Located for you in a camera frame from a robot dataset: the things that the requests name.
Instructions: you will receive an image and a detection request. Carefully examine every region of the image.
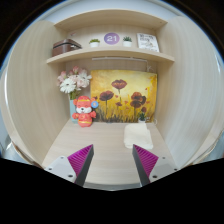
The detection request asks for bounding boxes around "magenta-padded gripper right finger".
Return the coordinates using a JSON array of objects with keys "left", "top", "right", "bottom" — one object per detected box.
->
[{"left": 132, "top": 144, "right": 179, "bottom": 187}]

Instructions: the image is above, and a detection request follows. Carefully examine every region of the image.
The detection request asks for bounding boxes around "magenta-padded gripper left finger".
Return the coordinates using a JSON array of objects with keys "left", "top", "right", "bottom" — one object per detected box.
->
[{"left": 43, "top": 144, "right": 95, "bottom": 187}]

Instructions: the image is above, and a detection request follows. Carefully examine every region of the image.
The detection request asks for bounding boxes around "cream white towel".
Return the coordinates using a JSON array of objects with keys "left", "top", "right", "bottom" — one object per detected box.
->
[{"left": 123, "top": 122, "right": 154, "bottom": 150}]

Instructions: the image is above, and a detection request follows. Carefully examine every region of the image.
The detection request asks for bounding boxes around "small potted green plant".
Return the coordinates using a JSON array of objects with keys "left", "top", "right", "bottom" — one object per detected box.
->
[{"left": 137, "top": 112, "right": 148, "bottom": 124}]

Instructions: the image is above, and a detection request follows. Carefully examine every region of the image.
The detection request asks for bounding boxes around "red plush mouse toy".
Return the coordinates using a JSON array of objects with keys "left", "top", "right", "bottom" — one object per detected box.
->
[{"left": 71, "top": 95, "right": 100, "bottom": 128}]

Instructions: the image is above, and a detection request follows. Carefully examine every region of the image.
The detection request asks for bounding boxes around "light blue vase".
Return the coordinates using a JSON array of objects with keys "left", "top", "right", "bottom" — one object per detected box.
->
[{"left": 68, "top": 98, "right": 78, "bottom": 123}]

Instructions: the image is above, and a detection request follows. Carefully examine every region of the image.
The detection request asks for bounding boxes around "pink and white flower bouquet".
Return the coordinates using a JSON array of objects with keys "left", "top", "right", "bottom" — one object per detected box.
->
[{"left": 56, "top": 65, "right": 93, "bottom": 100}]

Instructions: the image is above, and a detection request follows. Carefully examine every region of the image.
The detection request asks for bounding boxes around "yellow poppy flower painting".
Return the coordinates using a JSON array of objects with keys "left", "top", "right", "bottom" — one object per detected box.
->
[{"left": 89, "top": 69, "right": 158, "bottom": 124}]

